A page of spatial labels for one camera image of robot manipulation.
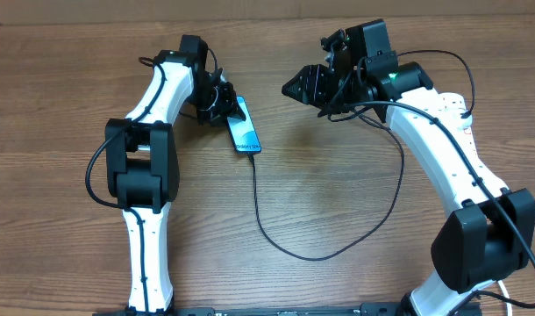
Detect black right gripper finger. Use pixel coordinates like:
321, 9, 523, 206
282, 82, 325, 106
282, 64, 332, 95

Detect blue Galaxy S24+ smartphone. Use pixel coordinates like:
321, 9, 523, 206
227, 96, 261, 154

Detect black USB charging cable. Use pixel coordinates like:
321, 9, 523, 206
247, 48, 476, 262

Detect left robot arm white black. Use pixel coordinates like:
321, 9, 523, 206
103, 35, 253, 315

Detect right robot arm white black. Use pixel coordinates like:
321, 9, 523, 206
282, 19, 535, 315

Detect white charger plug adapter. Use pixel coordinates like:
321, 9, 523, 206
444, 108, 473, 131

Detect white power strip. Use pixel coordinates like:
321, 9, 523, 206
439, 92, 484, 169

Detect brown cardboard panel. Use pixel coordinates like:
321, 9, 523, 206
0, 0, 535, 25

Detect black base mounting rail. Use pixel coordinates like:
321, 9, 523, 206
96, 303, 415, 316

